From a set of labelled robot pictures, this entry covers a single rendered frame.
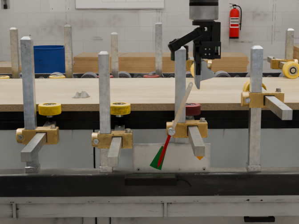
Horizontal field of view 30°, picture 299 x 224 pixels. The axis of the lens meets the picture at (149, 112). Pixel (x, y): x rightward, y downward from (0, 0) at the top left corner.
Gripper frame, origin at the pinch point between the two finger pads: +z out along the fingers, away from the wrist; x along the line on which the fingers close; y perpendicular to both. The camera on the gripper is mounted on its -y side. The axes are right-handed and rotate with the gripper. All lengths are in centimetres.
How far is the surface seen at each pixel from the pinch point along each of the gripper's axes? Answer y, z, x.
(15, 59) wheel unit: -84, 3, 115
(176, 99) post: -5.8, 5.7, 6.2
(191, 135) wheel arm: -1.8, 14.5, -8.2
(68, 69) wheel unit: -57, 8, 115
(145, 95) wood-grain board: -16.3, 10.4, 43.7
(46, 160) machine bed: -54, 32, 28
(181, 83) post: -4.2, 0.4, 6.2
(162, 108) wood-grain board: -10.2, 12.3, 26.6
